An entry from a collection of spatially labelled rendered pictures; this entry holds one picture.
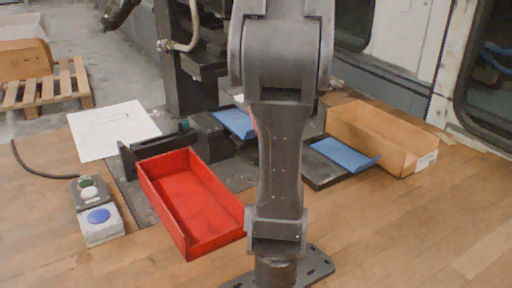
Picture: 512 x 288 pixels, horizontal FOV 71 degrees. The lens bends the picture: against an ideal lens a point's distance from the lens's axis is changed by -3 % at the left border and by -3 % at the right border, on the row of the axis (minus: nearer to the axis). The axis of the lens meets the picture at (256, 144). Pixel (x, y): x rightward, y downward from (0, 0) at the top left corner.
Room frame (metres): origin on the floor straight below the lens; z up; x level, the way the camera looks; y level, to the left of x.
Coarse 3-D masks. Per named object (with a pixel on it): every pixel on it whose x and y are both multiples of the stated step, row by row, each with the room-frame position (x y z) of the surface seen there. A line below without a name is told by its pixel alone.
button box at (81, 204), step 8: (16, 152) 0.75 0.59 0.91; (24, 168) 0.69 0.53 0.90; (48, 176) 0.66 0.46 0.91; (56, 176) 0.66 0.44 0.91; (64, 176) 0.66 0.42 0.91; (72, 176) 0.66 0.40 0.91; (80, 176) 0.65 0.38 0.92; (88, 176) 0.63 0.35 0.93; (96, 176) 0.63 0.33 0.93; (72, 184) 0.60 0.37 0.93; (96, 184) 0.60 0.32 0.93; (104, 184) 0.60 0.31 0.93; (72, 192) 0.57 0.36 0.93; (80, 192) 0.57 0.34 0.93; (104, 192) 0.57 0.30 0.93; (72, 200) 0.55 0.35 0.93; (80, 200) 0.55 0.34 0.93; (88, 200) 0.55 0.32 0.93; (96, 200) 0.55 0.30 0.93; (104, 200) 0.55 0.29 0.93; (80, 208) 0.52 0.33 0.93; (88, 208) 0.53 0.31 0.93
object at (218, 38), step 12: (192, 24) 0.89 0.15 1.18; (204, 24) 0.93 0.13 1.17; (216, 24) 0.87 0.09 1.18; (228, 24) 0.79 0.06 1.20; (204, 36) 0.84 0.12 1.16; (216, 36) 0.78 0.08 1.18; (204, 48) 0.82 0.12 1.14; (216, 48) 0.77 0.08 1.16; (192, 60) 0.74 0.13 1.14; (204, 60) 0.74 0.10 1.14; (216, 60) 0.74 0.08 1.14; (192, 72) 0.74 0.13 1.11; (204, 72) 0.71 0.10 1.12; (216, 72) 0.73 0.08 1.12
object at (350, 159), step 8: (312, 144) 0.77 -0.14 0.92; (320, 144) 0.77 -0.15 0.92; (328, 144) 0.77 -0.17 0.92; (336, 144) 0.77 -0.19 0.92; (320, 152) 0.73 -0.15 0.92; (328, 152) 0.73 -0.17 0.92; (336, 152) 0.73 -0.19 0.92; (344, 152) 0.73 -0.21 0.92; (352, 152) 0.73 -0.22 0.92; (336, 160) 0.70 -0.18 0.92; (344, 160) 0.70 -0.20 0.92; (352, 160) 0.70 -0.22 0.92; (360, 160) 0.70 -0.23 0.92; (368, 160) 0.70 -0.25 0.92; (376, 160) 0.68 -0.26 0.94; (352, 168) 0.66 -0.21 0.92; (360, 168) 0.65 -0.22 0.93
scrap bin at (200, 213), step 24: (144, 168) 0.64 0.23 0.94; (168, 168) 0.67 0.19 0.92; (192, 168) 0.68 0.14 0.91; (144, 192) 0.61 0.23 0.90; (168, 192) 0.61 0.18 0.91; (192, 192) 0.61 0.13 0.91; (216, 192) 0.58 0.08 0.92; (168, 216) 0.48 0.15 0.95; (192, 216) 0.53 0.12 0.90; (216, 216) 0.53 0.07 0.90; (240, 216) 0.50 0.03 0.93; (192, 240) 0.47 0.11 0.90; (216, 240) 0.45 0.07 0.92
